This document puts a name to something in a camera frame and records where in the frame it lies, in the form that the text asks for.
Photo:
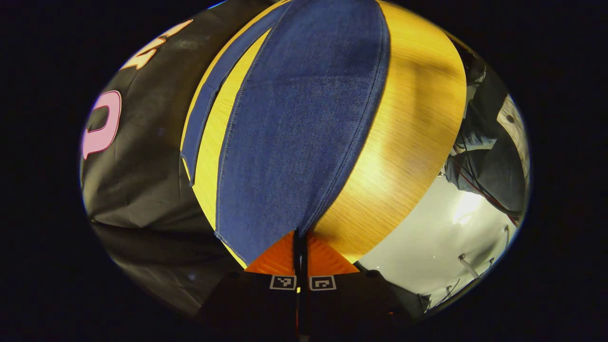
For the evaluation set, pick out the black backdrop cloth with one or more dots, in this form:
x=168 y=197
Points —
x=142 y=190

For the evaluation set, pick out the blue jeans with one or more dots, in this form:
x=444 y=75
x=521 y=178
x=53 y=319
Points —
x=304 y=118

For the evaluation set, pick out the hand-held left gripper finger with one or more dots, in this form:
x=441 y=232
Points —
x=304 y=261
x=297 y=261

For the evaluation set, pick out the person's body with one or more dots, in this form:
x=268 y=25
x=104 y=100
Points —
x=494 y=180

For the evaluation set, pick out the metal furniture leg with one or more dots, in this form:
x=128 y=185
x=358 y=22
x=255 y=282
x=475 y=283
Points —
x=468 y=266
x=507 y=235

